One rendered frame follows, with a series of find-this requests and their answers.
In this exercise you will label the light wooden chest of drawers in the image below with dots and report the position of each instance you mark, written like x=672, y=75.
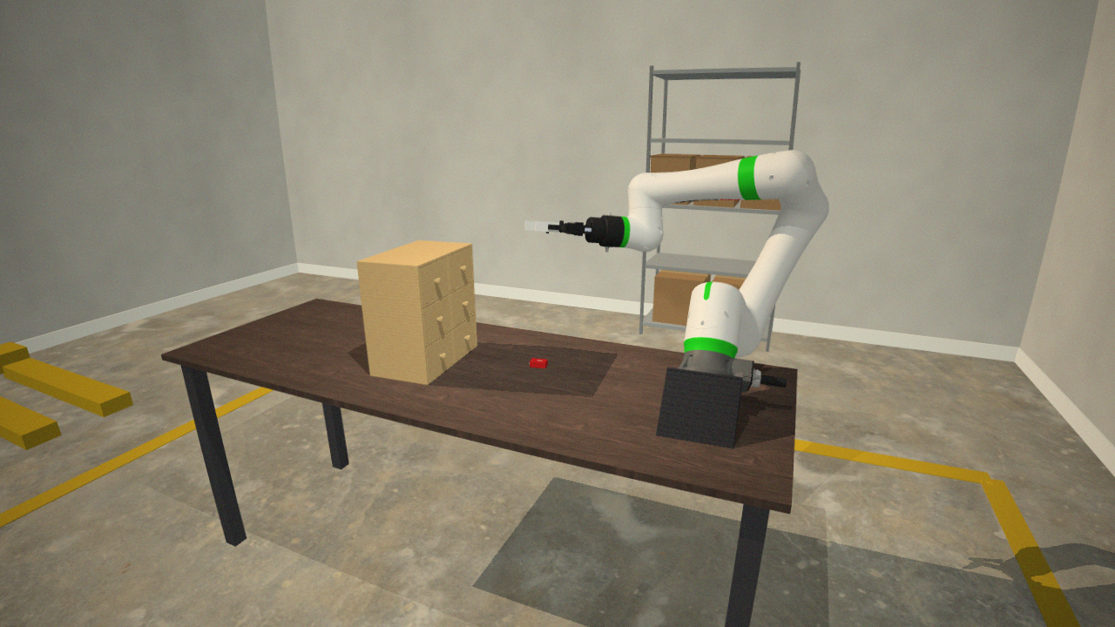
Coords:
x=392, y=309

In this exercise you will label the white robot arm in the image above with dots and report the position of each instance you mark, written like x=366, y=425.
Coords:
x=718, y=313

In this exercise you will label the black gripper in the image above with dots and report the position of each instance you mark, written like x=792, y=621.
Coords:
x=593, y=232

